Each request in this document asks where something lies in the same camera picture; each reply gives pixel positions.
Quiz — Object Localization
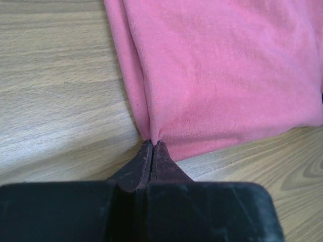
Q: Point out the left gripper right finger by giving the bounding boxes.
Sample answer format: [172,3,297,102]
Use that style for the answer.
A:
[146,142,284,241]

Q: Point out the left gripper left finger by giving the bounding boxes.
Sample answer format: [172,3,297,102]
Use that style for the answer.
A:
[1,141,153,241]

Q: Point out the salmon pink t-shirt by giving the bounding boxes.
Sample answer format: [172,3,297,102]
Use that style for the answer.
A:
[104,1,322,161]

